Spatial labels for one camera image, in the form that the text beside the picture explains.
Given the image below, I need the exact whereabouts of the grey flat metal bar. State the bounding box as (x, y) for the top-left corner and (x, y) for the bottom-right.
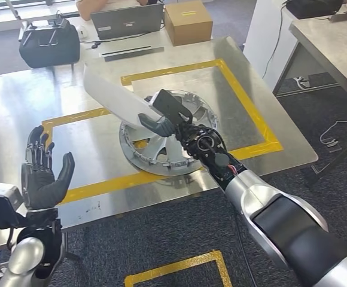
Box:
(100, 45), (165, 63)

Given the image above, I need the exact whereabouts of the white curved plastic part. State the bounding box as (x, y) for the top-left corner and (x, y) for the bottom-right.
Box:
(82, 63), (163, 132)

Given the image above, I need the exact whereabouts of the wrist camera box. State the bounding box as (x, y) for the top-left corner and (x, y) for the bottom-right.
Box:
(149, 88), (194, 127)
(0, 182), (24, 231)

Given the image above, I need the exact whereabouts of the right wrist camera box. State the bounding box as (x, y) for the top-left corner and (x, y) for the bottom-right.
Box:
(149, 88), (194, 127)

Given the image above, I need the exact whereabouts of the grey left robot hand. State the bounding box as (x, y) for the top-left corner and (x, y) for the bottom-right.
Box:
(21, 125), (76, 210)

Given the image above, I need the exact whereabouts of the black carry bag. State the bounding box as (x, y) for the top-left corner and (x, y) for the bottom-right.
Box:
(19, 17), (81, 69)
(286, 0), (344, 20)

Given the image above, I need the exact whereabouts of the yellow tape square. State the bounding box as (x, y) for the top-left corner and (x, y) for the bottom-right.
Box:
(124, 250), (232, 287)

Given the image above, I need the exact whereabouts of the grey laptop computer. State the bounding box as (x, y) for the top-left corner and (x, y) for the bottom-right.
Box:
(90, 3), (165, 41)

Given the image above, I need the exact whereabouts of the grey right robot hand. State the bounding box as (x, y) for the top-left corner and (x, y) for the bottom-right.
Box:
(138, 112), (180, 139)

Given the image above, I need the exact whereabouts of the silver wheel cover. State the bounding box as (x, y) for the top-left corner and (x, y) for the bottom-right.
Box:
(119, 90), (221, 177)

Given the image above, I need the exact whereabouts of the person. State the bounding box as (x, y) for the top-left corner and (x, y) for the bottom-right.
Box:
(76, 0), (158, 22)

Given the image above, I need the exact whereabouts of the stainless steel workbench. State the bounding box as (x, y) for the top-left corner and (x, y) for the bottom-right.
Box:
(0, 35), (320, 252)

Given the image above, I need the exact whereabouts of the brown cardboard box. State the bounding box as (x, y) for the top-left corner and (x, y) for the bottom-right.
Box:
(163, 0), (214, 47)

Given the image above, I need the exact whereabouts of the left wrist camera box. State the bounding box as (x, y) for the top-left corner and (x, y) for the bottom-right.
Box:
(0, 182), (24, 231)

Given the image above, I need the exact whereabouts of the white cabinet panel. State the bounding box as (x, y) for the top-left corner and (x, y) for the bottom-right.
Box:
(243, 0), (296, 92)

